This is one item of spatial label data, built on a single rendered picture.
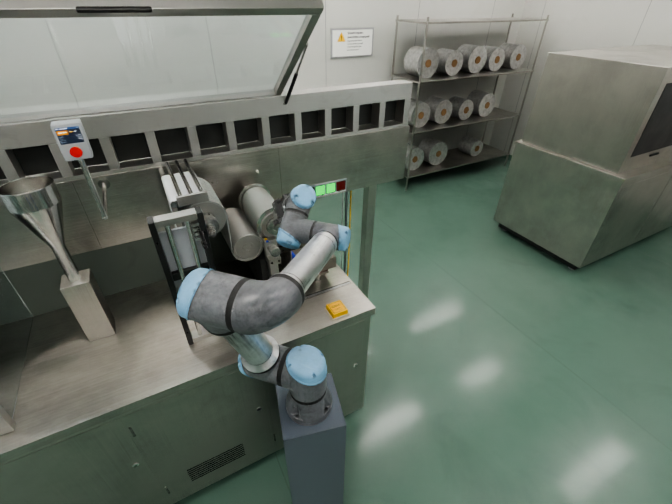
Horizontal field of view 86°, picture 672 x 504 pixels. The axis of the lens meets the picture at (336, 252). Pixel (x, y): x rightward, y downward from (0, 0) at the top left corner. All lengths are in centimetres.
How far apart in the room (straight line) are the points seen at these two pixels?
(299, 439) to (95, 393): 71
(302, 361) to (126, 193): 99
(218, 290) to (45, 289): 121
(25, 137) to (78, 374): 83
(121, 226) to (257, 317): 109
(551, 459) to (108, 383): 214
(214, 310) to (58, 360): 102
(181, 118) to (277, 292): 100
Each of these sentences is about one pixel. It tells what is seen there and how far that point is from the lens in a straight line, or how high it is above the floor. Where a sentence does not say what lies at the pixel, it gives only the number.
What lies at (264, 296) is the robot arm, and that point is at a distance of 74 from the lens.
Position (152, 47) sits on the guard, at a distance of 130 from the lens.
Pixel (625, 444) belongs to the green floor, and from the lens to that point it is 275.
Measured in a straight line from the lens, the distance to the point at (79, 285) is 155.
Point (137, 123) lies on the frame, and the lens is 159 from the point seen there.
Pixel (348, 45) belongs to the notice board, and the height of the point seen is 158.
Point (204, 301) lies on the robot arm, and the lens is 78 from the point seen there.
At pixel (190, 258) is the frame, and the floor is 126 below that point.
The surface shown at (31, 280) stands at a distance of 187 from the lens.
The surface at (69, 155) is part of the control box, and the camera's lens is 129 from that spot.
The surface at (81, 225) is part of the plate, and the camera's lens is 173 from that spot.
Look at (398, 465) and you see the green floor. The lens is 221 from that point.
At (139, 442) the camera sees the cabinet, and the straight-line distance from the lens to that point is 167.
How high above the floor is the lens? 199
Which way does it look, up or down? 35 degrees down
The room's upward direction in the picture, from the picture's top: straight up
